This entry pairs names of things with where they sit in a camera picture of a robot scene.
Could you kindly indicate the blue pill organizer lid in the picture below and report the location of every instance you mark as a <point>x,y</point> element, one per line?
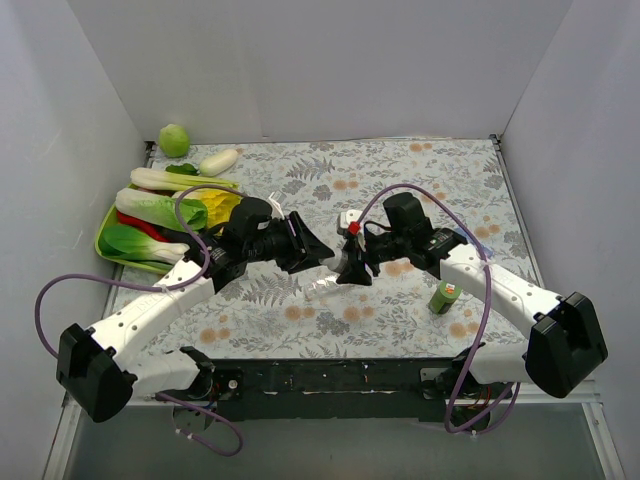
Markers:
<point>475,240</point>

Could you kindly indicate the napa cabbage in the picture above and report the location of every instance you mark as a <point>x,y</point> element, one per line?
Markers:
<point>160,210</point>

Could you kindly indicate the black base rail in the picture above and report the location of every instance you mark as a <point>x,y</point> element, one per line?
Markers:
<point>381,388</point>

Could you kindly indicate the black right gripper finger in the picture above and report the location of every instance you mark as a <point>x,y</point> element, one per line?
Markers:
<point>354,272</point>
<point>354,246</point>

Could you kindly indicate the green pill bottle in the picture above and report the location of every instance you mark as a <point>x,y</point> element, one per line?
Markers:
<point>444,297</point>

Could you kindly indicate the green plastic tray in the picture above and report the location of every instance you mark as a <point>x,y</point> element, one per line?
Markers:
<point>150,266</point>

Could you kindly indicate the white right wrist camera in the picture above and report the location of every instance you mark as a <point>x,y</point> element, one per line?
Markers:
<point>348,223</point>

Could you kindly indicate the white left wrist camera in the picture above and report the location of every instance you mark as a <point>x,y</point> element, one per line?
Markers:
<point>275,199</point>

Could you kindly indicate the white radish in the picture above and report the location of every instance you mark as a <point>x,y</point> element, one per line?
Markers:
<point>219,162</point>

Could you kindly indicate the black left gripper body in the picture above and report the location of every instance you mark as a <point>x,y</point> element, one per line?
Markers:
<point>292,242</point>

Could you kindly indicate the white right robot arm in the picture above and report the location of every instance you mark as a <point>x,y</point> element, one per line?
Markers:
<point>563,341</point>

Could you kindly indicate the long bok choy stalk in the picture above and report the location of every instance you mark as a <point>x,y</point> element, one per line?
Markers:
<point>152,179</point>

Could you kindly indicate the red chili pepper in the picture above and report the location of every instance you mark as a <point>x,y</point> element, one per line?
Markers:
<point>145,227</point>

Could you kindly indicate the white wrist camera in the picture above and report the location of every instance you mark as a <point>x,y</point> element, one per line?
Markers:
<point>348,223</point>
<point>275,199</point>

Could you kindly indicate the green bok choy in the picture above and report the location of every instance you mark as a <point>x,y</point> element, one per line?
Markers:
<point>128,243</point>

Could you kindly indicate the yellow leafy vegetable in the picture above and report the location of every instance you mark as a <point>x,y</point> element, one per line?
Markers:
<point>219,205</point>

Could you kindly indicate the purple eggplant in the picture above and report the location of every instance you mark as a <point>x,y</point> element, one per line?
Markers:
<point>173,236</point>

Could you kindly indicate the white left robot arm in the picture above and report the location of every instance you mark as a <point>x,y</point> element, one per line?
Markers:
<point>99,366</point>

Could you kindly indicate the white pill bottle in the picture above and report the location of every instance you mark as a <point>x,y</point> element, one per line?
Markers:
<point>336,263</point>

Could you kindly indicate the green round cabbage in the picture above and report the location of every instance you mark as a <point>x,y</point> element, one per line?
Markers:
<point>174,141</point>

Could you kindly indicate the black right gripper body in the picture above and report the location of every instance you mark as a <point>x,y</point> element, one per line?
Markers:
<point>367,255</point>

